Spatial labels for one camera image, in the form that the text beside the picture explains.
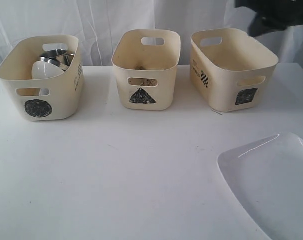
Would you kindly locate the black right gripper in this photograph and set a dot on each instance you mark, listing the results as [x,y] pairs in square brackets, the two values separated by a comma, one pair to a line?
[272,15]

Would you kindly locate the cream bin with square mark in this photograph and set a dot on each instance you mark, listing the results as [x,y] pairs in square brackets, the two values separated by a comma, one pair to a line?
[230,69]

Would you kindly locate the cream bin with triangle mark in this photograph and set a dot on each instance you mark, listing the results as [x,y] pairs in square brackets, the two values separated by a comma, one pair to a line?
[147,54]

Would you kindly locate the white square plate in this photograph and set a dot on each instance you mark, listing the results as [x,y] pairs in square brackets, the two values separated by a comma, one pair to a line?
[265,178]

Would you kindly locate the steel mug with wire handle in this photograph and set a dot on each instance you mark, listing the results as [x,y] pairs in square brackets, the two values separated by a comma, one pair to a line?
[69,58]

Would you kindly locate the steel mug with solid handle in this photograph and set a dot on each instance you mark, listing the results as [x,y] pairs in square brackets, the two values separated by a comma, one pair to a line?
[56,55]

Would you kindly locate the wooden chopstick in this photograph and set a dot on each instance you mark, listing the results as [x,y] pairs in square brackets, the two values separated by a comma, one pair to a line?
[143,82]

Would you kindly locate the white curtain backdrop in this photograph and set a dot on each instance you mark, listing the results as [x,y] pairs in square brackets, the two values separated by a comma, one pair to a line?
[100,24]

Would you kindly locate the cream bin with circle mark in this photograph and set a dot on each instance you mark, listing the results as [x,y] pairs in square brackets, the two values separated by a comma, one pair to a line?
[48,99]

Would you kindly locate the white ceramic cup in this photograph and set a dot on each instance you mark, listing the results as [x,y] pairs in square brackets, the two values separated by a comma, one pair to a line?
[45,70]

